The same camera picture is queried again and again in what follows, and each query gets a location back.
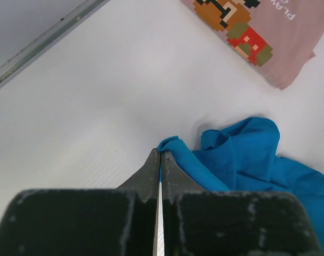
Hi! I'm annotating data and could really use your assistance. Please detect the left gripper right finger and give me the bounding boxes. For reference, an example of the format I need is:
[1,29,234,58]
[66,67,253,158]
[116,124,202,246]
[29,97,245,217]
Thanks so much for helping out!
[161,152,324,255]

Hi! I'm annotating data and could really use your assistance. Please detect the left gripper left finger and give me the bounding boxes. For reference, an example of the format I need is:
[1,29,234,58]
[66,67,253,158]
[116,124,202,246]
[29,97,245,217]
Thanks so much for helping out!
[0,149,161,255]

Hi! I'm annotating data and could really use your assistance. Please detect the blue t shirt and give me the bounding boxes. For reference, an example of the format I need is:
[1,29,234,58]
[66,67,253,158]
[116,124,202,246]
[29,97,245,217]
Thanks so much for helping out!
[158,117,324,251]

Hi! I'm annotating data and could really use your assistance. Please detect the folded pink printed t shirt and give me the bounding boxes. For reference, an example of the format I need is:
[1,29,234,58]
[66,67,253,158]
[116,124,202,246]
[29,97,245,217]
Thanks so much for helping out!
[182,1,324,90]

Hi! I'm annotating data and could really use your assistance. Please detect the left aluminium frame post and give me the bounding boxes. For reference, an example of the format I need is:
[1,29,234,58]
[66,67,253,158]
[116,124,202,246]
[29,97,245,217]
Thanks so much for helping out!
[0,1,107,89]

